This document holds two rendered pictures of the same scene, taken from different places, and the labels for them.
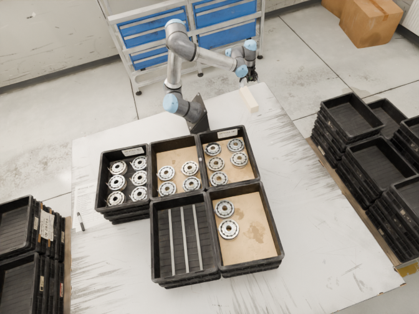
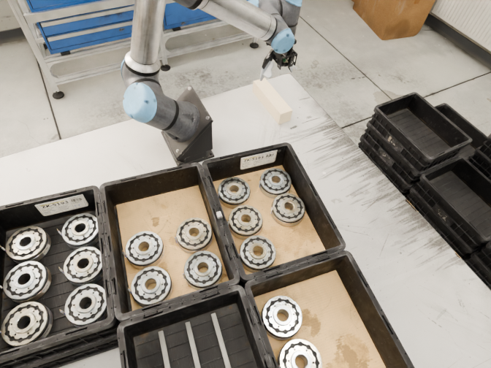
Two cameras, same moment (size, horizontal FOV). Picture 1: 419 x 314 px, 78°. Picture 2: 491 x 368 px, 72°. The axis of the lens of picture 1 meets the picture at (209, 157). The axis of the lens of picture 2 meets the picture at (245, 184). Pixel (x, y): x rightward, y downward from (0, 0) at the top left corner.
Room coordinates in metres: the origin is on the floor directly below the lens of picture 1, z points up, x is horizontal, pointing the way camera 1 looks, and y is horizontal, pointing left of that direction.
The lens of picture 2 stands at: (0.39, 0.19, 1.74)
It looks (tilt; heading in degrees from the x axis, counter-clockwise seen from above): 54 degrees down; 336
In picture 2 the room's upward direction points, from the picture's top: 6 degrees clockwise
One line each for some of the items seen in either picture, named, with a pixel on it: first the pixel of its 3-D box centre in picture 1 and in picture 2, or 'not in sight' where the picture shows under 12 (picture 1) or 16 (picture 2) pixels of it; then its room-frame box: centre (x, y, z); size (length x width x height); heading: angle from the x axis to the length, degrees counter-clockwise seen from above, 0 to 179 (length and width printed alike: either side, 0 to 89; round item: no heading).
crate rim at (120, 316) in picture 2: (175, 165); (165, 231); (0.85, 0.20, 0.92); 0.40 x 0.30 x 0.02; 179
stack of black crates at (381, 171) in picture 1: (372, 173); (453, 212); (0.84, -1.19, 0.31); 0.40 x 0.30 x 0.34; 8
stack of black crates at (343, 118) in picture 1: (342, 131); (402, 152); (1.24, -1.13, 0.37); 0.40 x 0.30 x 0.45; 8
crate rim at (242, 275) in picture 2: (226, 156); (268, 203); (0.85, -0.10, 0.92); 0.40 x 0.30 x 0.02; 179
